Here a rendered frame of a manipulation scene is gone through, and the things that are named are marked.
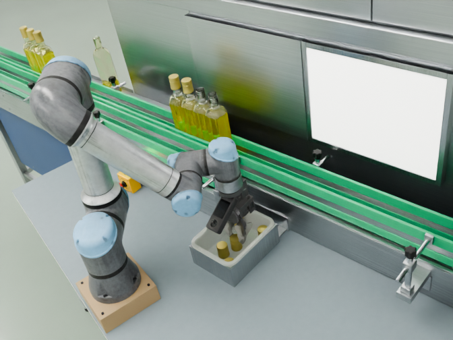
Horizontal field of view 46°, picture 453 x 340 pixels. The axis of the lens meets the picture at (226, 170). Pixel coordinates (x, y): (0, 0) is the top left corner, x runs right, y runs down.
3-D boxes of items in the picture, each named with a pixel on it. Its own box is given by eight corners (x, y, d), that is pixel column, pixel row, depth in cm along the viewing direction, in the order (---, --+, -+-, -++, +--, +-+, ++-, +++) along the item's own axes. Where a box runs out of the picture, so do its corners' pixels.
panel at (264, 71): (445, 181, 146) (459, 69, 125) (440, 187, 145) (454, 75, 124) (207, 99, 199) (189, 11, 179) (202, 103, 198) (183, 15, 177)
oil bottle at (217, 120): (236, 156, 186) (226, 104, 173) (225, 165, 183) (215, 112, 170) (224, 152, 189) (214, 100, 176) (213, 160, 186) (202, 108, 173)
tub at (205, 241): (280, 240, 169) (278, 220, 164) (234, 287, 157) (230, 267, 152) (238, 219, 179) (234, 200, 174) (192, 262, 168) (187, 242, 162)
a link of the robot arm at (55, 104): (33, 92, 114) (213, 202, 133) (46, 68, 123) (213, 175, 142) (8, 128, 119) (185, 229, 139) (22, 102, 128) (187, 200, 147)
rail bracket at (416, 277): (433, 285, 144) (441, 225, 130) (402, 329, 135) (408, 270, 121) (416, 277, 146) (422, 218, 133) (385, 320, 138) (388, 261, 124)
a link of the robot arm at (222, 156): (204, 137, 148) (235, 133, 148) (211, 168, 155) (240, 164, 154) (204, 154, 142) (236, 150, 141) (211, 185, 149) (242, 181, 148)
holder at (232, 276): (290, 231, 172) (288, 213, 167) (234, 287, 158) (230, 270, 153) (249, 211, 182) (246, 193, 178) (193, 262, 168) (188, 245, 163)
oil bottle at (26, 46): (53, 81, 254) (31, 25, 236) (44, 87, 251) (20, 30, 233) (47, 79, 257) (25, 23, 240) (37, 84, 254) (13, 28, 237)
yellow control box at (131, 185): (147, 184, 202) (142, 168, 198) (132, 195, 199) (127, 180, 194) (135, 178, 207) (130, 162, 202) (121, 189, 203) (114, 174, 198)
